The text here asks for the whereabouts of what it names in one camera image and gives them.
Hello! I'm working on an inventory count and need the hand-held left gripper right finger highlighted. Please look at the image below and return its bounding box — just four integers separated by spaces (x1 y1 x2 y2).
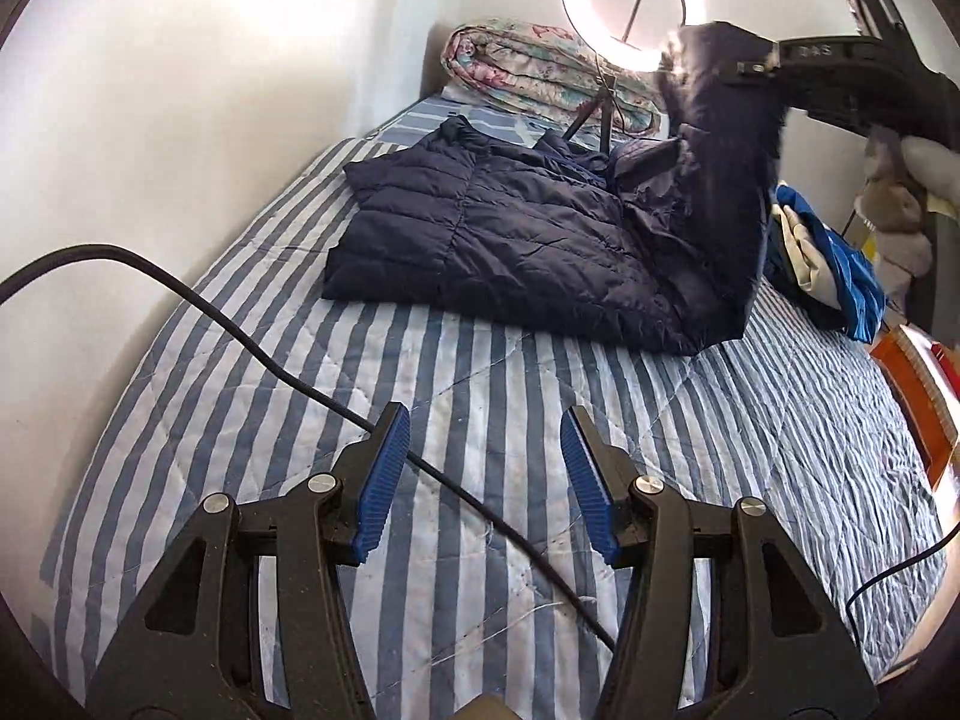
559 405 880 720

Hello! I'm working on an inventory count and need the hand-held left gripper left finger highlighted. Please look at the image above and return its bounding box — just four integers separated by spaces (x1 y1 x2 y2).
86 401 413 720

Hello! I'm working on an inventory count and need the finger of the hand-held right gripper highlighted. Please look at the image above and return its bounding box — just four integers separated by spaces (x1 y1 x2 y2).
737 43 786 82

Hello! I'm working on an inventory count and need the navy puffer jacket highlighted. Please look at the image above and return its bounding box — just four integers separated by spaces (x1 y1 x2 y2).
322 21 788 357

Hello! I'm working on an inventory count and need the bed with striped blue cover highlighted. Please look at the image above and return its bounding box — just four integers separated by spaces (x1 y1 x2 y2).
41 22 950 713

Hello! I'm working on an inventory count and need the blue and white jacket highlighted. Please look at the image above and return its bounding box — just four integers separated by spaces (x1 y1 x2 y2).
763 181 887 344

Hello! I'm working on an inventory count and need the folded floral quilt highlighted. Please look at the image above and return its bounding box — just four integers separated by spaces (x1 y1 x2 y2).
441 13 670 140

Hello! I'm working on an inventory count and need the blue plaid bedsheet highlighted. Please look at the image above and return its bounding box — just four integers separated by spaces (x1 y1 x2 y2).
397 94 548 145

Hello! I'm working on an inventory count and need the orange box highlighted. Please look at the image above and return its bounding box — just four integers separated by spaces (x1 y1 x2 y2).
868 324 960 492

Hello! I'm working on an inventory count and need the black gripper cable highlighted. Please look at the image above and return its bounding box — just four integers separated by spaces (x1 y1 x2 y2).
0 242 620 650

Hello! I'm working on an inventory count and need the thin black cable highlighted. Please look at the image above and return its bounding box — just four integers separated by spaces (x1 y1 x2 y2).
846 521 960 620

